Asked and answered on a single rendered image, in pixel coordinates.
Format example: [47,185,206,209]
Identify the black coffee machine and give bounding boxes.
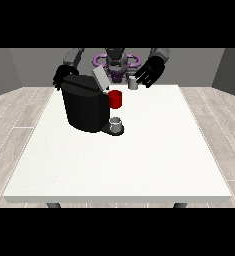
[60,74,125,137]

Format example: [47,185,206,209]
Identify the red pod holder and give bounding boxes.
[107,89,123,110]

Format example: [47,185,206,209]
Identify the grey robot trunk purple rings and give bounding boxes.
[92,48,142,84]

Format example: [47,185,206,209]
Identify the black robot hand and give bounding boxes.
[134,55,166,89]
[52,63,80,92]

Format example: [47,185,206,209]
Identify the small grey coffee pod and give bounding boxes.
[127,76,139,91]

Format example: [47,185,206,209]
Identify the pale grey machine lid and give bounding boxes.
[91,65,111,92]

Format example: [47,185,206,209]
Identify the small grey cup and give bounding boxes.
[109,116,124,134]

